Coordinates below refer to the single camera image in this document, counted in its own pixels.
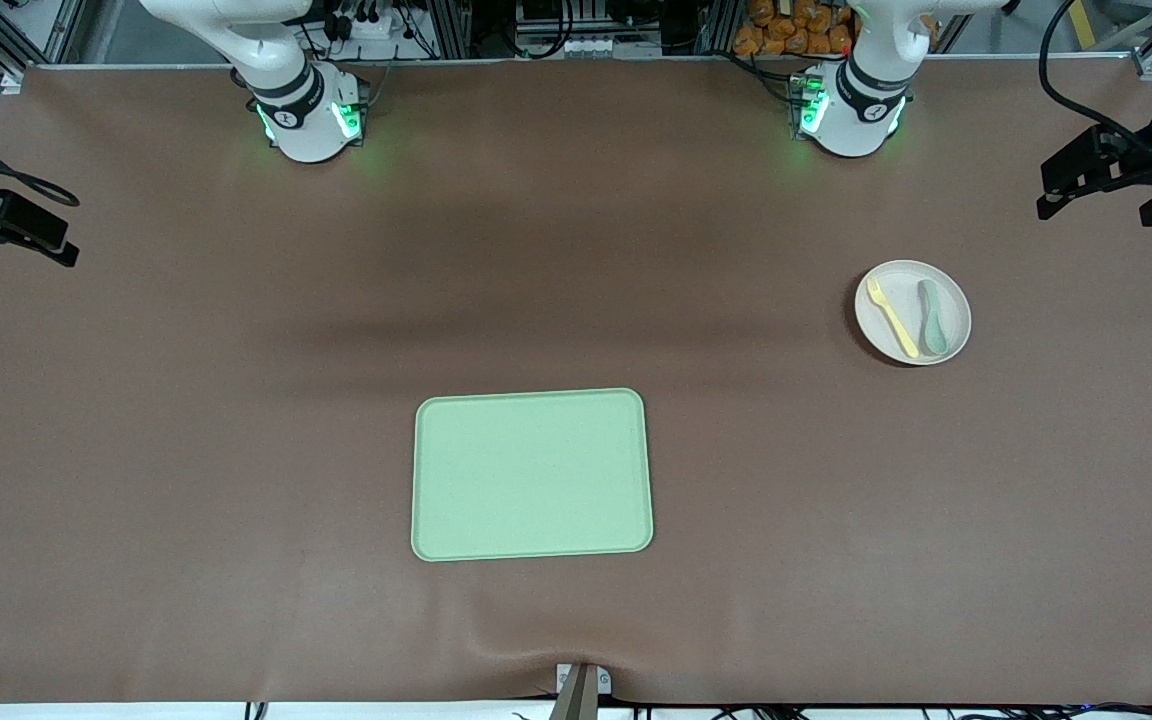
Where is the white power strip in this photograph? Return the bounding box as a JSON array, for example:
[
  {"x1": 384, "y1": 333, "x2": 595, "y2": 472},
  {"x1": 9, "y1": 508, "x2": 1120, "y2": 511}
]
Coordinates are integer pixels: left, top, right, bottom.
[{"x1": 329, "y1": 8, "x2": 409, "y2": 43}]

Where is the brown table cover mat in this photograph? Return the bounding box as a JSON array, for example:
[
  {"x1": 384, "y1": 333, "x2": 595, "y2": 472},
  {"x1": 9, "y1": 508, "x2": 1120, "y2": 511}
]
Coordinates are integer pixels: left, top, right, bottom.
[{"x1": 0, "y1": 58, "x2": 1152, "y2": 706}]

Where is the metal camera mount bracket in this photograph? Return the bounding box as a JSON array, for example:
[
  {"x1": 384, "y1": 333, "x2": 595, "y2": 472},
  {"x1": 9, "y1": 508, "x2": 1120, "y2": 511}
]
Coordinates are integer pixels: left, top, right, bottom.
[{"x1": 548, "y1": 662, "x2": 613, "y2": 720}]

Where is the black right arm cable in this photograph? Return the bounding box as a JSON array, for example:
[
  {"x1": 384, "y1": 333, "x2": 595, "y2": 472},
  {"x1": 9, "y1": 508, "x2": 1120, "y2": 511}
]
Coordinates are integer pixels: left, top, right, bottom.
[{"x1": 0, "y1": 103, "x2": 81, "y2": 208}]

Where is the round beige plate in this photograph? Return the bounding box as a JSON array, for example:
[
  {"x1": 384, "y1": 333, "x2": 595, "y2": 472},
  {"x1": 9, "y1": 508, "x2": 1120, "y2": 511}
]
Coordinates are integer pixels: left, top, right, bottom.
[{"x1": 854, "y1": 259, "x2": 973, "y2": 367}]

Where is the grey-green plastic spoon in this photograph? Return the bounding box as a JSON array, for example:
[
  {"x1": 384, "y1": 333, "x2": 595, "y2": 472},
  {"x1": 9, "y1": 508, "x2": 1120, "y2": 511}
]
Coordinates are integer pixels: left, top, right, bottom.
[{"x1": 916, "y1": 279, "x2": 949, "y2": 357}]

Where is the light green rectangular tray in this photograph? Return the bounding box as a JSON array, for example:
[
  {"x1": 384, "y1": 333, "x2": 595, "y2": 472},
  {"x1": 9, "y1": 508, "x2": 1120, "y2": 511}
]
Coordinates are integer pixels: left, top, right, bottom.
[{"x1": 410, "y1": 387, "x2": 655, "y2": 563}]

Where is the yellow plastic fork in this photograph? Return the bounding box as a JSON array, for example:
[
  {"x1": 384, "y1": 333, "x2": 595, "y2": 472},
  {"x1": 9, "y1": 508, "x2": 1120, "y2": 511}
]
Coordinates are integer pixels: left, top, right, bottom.
[{"x1": 866, "y1": 275, "x2": 921, "y2": 360}]

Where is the pile of orange objects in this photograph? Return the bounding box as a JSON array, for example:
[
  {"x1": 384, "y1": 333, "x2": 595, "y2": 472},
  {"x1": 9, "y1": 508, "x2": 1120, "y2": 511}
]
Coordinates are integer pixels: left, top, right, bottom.
[{"x1": 733, "y1": 0, "x2": 937, "y2": 57}]

